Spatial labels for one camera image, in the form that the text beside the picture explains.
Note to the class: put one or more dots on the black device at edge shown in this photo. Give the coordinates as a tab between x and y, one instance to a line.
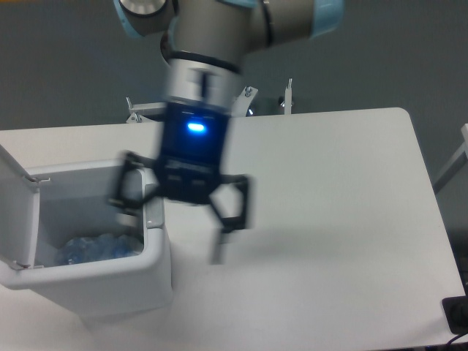
455	309

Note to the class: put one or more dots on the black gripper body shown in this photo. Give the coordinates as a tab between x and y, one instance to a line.
188	165

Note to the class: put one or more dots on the clear plastic water bottle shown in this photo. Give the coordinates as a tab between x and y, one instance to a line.
94	249

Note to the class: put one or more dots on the white table leg bracket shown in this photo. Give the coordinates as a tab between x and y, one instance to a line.
453	165

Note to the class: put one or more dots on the white metal base frame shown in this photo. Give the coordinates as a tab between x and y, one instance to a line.
246	104

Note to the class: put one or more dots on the white plastic trash can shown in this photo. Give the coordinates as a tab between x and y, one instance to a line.
62	239

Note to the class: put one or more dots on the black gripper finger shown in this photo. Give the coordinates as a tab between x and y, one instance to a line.
137	195
234	212

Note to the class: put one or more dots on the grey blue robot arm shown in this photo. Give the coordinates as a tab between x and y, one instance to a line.
207	42

